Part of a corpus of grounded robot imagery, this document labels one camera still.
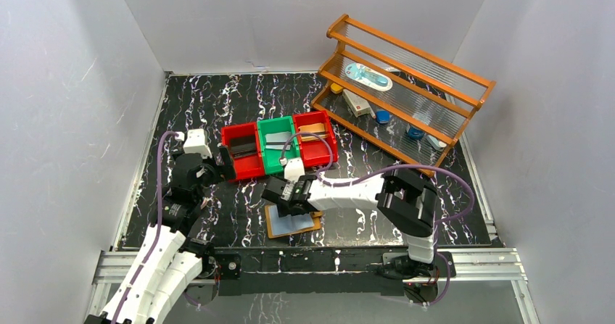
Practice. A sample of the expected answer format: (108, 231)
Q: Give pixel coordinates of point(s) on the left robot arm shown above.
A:
(168, 260)

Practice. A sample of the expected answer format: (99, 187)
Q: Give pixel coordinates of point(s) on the red bin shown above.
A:
(247, 167)
(315, 152)

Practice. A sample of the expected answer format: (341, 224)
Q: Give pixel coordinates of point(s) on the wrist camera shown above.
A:
(194, 141)
(293, 168)

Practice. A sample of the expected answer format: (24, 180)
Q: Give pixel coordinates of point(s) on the orange card holder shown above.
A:
(278, 226)

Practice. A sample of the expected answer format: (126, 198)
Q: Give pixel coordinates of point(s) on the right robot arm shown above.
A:
(406, 199)

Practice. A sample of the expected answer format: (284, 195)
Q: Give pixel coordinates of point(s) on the blue round object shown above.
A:
(382, 117)

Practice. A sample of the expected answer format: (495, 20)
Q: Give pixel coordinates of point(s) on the silver VIP card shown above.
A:
(278, 137)

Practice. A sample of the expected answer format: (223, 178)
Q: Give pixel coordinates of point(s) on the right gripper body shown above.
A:
(275, 193)

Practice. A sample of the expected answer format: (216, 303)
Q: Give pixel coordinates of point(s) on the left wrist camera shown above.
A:
(194, 141)

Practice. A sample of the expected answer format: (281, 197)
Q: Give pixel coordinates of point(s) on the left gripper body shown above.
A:
(223, 160)

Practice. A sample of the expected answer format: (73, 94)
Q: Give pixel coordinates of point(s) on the yellow small object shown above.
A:
(336, 89)

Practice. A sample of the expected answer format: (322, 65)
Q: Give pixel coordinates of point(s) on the white small box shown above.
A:
(358, 105)

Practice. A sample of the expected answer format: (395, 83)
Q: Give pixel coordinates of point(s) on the grey card in bin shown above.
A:
(281, 146)

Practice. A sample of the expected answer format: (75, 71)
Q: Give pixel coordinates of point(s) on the green bin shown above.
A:
(271, 158)

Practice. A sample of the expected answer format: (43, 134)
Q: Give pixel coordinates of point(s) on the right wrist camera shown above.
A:
(293, 168)

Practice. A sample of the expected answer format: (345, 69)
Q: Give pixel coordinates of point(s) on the gold card in bin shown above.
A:
(306, 136)

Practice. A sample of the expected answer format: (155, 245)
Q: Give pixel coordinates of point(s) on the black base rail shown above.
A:
(305, 270)

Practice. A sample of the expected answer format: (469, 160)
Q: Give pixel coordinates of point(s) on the gold card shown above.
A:
(306, 136)
(318, 129)

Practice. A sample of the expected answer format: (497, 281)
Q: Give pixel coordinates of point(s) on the left red bin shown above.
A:
(247, 167)

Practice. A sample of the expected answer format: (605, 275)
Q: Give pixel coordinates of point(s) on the orange wooden rack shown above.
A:
(428, 92)

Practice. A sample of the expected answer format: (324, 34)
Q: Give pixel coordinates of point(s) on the dark blue cup object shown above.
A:
(415, 133)

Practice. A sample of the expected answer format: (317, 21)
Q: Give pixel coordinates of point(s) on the blue packaged tool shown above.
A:
(368, 77)

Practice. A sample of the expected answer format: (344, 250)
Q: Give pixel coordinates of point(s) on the right red bin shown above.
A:
(315, 152)

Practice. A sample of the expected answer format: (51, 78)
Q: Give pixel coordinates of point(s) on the light blue white object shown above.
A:
(435, 143)

